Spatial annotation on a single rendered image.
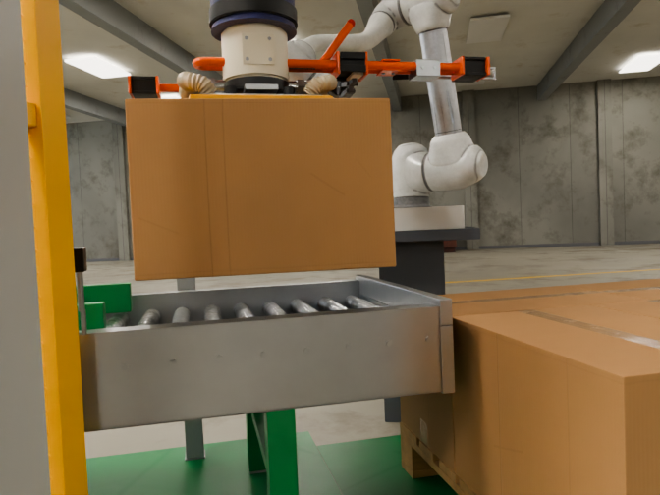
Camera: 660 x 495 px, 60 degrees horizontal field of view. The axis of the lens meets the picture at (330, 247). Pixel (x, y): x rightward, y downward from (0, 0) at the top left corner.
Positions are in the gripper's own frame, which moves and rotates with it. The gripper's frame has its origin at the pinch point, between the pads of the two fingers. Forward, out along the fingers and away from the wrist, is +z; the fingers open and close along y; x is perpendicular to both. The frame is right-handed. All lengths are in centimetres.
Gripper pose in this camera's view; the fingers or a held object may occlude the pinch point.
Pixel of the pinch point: (354, 68)
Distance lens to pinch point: 161.3
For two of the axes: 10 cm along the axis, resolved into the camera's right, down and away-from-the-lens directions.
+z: 2.2, 0.3, -9.7
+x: -9.7, 0.5, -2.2
